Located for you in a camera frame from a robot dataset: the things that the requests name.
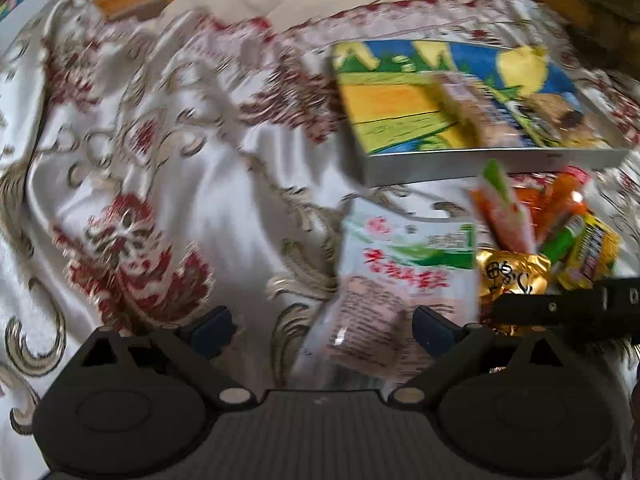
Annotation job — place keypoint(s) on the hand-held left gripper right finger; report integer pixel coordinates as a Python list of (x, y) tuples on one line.
[(432, 332)]

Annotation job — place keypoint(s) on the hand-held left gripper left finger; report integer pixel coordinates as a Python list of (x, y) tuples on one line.
[(212, 332)]

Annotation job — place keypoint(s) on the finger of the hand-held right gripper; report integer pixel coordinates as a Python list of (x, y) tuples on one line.
[(545, 307)]

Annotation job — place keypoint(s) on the gold snack packet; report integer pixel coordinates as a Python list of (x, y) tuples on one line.
[(510, 275)]

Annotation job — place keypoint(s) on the white and pink snack packet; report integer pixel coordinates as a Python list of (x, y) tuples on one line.
[(395, 290)]

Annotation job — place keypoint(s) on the yellow snack packet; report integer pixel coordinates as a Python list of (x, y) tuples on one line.
[(592, 250)]

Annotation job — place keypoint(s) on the orange snack packet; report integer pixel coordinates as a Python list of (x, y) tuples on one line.
[(534, 212)]

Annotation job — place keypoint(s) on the clear packet of crackers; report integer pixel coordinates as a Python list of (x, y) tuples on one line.
[(555, 130)]

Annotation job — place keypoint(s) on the dark brown snack bar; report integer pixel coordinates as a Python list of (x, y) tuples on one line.
[(571, 120)]

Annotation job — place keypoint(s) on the clear pastry packet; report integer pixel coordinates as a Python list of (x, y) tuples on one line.
[(475, 110)]

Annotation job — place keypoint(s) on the grey tray with colourful drawing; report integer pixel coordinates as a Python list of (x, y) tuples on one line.
[(400, 125)]

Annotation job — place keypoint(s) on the floral satin blanket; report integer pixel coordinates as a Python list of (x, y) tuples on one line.
[(150, 160)]

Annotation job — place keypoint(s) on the white pillow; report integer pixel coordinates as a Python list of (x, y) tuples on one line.
[(260, 2)]

